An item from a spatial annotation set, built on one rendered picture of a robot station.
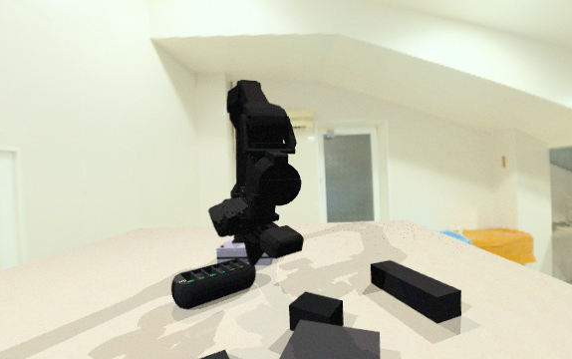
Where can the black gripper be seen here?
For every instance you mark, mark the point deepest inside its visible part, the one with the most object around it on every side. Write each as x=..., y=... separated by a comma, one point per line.
x=269, y=238

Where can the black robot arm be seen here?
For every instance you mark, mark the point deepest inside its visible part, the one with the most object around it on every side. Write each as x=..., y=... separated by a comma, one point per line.
x=261, y=159

